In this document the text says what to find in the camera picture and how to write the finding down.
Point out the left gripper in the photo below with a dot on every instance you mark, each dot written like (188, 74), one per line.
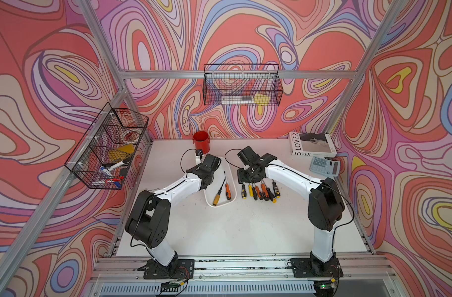
(193, 170)

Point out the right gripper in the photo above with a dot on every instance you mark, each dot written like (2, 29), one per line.
(241, 179)

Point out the white plastic storage box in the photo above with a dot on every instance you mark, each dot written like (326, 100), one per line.
(212, 189)

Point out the small orange screwdriver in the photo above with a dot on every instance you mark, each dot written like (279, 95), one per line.
(258, 192)

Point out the black ribbed handle screwdriver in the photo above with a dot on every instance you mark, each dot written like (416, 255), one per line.
(255, 194)

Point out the orange black screwdriver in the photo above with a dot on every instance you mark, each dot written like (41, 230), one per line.
(226, 187)

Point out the orange screwdriver long shaft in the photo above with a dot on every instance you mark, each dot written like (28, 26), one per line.
(264, 192)

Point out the black yellow dotted screwdriver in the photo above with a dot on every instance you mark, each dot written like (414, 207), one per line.
(276, 189)

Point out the black yellow-tip screwdriver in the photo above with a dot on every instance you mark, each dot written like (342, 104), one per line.
(271, 195)

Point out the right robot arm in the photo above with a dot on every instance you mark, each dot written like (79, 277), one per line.
(325, 205)

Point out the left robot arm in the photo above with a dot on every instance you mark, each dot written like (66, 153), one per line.
(149, 219)

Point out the red metal cup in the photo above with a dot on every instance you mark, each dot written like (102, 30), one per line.
(202, 141)

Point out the white Lover book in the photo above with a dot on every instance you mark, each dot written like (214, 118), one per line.
(304, 144)

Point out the yellow sponge in basket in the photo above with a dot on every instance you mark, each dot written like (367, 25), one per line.
(261, 99)

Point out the grey calculator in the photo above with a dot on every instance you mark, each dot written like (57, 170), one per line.
(325, 167)

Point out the markers in left basket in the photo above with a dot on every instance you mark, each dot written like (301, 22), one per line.
(111, 175)

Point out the black wire basket on rail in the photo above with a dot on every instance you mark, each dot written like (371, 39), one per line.
(236, 84)

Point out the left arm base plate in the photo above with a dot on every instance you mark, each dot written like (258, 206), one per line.
(181, 269)

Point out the black wire basket left wall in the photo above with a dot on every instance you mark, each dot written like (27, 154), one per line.
(115, 135)

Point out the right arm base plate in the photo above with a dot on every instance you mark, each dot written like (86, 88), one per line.
(312, 267)

